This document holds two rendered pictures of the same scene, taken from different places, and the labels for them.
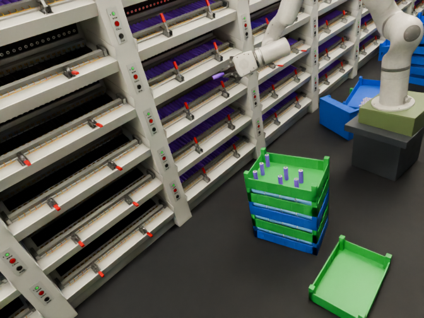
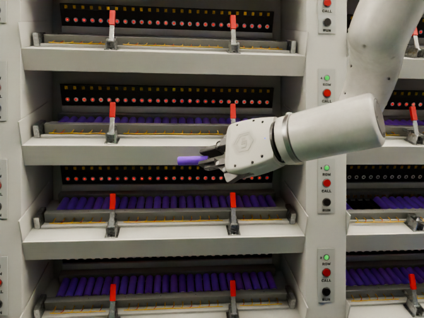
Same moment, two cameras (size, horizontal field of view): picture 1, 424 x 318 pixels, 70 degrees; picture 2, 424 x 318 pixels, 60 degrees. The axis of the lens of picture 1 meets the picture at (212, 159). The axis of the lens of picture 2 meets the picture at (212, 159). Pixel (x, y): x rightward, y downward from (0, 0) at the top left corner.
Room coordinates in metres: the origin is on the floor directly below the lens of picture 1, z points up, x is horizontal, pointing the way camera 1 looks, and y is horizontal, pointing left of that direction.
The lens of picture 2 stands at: (0.83, -0.56, 0.69)
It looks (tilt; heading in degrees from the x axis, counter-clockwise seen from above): 1 degrees down; 33
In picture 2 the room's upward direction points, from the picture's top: straight up
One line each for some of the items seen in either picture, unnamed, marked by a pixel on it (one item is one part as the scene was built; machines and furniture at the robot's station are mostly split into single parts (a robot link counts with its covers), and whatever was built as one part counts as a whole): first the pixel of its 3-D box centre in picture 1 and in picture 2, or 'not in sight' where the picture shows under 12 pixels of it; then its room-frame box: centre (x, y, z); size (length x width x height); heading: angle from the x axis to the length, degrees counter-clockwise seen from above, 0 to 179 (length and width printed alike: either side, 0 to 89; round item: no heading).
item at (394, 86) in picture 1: (394, 86); not in sight; (1.32, -0.95, 0.47); 0.19 x 0.19 x 0.18
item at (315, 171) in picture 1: (286, 172); not in sight; (1.00, -0.29, 0.36); 0.30 x 0.20 x 0.08; 52
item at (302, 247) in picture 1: (290, 224); not in sight; (1.00, -0.29, 0.04); 0.30 x 0.20 x 0.08; 52
